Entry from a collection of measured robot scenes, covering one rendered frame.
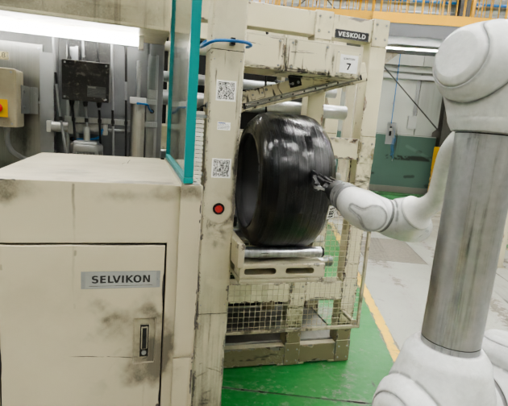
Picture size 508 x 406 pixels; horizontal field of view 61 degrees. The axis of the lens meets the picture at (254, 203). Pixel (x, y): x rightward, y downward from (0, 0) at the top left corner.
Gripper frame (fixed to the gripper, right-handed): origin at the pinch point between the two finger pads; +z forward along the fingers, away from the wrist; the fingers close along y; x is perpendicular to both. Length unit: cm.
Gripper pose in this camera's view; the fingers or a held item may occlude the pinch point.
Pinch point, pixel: (317, 176)
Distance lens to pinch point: 154.0
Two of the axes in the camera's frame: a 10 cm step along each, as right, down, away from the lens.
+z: -2.4, -3.3, 9.1
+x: -1.1, 9.4, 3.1
